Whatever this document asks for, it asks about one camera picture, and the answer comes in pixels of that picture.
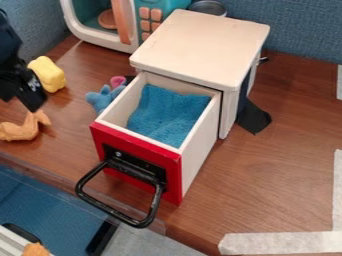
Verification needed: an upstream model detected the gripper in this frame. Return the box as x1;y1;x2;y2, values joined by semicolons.
0;59;49;113

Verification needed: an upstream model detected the silver pot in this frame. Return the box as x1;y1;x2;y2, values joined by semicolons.
187;0;229;18

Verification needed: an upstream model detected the toy microwave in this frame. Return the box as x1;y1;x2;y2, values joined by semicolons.
58;0;194;55

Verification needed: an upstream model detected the orange toy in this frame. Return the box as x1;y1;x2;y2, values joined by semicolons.
21;242;51;256
0;108;54;142

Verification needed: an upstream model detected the blue cloth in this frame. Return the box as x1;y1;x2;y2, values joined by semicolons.
125;83;213;150

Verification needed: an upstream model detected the black cloth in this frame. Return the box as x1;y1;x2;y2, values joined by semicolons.
235;75;274;136

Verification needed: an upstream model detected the drawer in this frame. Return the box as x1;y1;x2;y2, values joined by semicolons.
73;71;224;230

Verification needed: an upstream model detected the blue plush toy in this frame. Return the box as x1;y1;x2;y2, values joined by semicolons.
84;75;130;116

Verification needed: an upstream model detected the yellow toy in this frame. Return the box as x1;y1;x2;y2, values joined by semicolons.
26;55;69;94

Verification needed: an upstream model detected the cabinet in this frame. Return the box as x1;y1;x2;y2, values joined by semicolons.
128;8;273;141

